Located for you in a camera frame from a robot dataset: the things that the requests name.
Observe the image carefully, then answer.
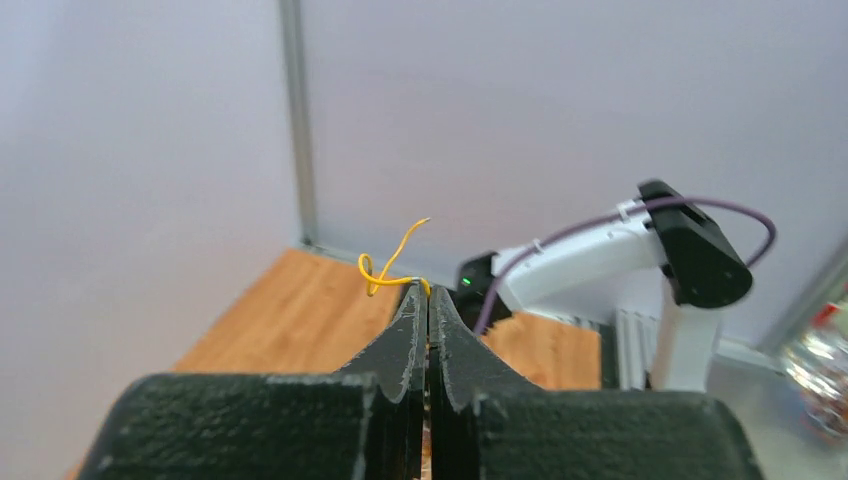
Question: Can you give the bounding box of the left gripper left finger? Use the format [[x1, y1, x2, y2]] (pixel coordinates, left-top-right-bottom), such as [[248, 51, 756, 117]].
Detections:
[[78, 285, 428, 479]]

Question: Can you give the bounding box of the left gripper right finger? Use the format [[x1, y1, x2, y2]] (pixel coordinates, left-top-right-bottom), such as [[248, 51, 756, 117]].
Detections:
[[428, 287, 762, 479]]

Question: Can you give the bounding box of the yellow wire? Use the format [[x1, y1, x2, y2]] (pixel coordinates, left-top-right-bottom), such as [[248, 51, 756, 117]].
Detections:
[[357, 217, 433, 299]]

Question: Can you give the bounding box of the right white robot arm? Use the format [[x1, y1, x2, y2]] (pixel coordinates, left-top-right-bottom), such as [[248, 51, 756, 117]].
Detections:
[[452, 180, 753, 391]]

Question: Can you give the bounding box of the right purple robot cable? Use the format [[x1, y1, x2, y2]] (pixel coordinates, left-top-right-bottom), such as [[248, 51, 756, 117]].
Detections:
[[471, 195, 778, 336]]

